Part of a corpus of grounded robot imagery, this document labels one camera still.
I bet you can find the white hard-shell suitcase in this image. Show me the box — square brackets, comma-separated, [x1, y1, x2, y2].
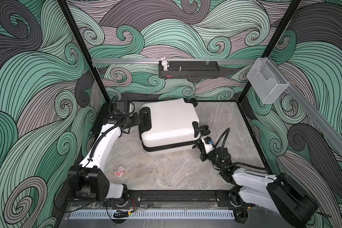
[138, 98, 211, 155]

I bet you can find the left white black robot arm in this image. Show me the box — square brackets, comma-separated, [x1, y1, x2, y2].
[67, 98, 141, 202]

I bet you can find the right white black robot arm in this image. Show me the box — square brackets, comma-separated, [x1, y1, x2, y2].
[194, 125, 319, 228]

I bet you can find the black flat case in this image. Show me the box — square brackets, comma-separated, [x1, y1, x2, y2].
[91, 103, 113, 138]

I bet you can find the pink round toy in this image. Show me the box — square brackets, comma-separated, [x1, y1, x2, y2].
[114, 166, 125, 178]

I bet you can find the white bunny figurine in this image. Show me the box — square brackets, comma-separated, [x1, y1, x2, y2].
[161, 57, 170, 71]

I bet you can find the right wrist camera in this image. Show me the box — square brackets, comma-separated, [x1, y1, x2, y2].
[201, 136, 215, 154]

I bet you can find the aluminium back wall rail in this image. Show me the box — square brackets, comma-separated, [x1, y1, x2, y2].
[91, 58, 257, 65]

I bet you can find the aluminium wall rail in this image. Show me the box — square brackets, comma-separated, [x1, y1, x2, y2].
[267, 58, 342, 157]
[91, 58, 257, 65]

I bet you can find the black wall shelf tray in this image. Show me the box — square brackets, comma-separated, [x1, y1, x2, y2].
[158, 61, 220, 81]

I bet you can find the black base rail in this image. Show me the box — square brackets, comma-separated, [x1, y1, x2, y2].
[68, 189, 291, 209]

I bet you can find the clear acrylic wall box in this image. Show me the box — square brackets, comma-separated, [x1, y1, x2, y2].
[247, 58, 290, 104]

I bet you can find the white slotted cable duct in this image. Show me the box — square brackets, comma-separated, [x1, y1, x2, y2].
[68, 209, 235, 220]

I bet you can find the aluminium right wall rail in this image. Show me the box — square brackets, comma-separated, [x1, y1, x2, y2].
[267, 58, 342, 157]

